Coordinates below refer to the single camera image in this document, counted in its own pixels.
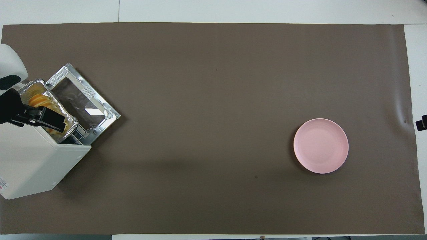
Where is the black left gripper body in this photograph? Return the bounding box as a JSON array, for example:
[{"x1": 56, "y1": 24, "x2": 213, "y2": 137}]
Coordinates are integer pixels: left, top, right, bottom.
[{"x1": 0, "y1": 88, "x2": 42, "y2": 125}]

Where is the aluminium foil baking tray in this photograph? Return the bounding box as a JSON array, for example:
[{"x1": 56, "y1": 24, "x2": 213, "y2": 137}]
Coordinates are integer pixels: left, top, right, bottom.
[{"x1": 18, "y1": 79, "x2": 79, "y2": 144}]

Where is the yellow braided bread loaf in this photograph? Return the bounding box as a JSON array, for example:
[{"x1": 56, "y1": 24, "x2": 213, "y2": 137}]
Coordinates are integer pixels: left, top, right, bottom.
[{"x1": 28, "y1": 85, "x2": 72, "y2": 134}]

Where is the cream toaster oven body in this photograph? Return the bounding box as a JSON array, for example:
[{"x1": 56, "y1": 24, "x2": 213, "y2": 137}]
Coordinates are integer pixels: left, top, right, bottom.
[{"x1": 0, "y1": 80, "x2": 92, "y2": 200}]

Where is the glass toaster oven door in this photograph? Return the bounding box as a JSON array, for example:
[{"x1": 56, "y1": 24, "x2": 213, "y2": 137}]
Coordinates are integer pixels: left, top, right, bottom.
[{"x1": 44, "y1": 63, "x2": 121, "y2": 146}]

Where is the pink round plate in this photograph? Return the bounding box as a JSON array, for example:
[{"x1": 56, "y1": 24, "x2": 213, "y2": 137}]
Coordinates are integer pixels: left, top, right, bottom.
[{"x1": 293, "y1": 118, "x2": 349, "y2": 174}]

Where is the brown table mat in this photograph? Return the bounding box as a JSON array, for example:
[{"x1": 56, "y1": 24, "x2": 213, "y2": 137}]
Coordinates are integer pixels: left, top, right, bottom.
[{"x1": 0, "y1": 22, "x2": 426, "y2": 235}]

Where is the metal oven wire rack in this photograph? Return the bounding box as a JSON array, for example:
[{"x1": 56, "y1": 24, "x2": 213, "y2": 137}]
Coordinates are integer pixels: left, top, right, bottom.
[{"x1": 65, "y1": 128, "x2": 98, "y2": 146}]

